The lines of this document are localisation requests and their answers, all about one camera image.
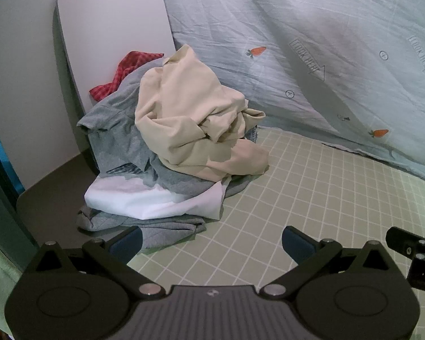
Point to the white board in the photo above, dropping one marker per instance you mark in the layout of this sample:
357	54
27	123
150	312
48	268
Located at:
109	24

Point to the grey t-shirt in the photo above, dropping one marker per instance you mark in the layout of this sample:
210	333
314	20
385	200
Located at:
127	138

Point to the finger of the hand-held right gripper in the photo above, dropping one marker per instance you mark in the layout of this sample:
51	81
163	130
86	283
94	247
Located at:
405	239

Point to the grey quilted garment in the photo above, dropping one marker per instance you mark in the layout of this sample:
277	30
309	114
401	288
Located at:
170	228

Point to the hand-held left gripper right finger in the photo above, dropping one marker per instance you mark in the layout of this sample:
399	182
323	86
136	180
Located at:
297	245

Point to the dark grey bed frame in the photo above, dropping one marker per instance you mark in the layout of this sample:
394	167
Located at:
53	198

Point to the red checked garment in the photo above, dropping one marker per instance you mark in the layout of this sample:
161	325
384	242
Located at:
127	65

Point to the beige pants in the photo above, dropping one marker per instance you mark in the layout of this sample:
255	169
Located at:
184	113

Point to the green grid bedsheet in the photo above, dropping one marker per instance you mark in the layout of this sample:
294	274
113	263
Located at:
304	191

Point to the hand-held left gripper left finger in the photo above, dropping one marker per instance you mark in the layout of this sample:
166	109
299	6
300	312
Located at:
127	245

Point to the white garment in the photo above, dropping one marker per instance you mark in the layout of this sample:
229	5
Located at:
145	202

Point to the blue denim garment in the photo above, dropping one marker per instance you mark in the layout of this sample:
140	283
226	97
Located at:
252	135

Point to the carrot print blanket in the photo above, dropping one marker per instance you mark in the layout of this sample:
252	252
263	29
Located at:
304	24

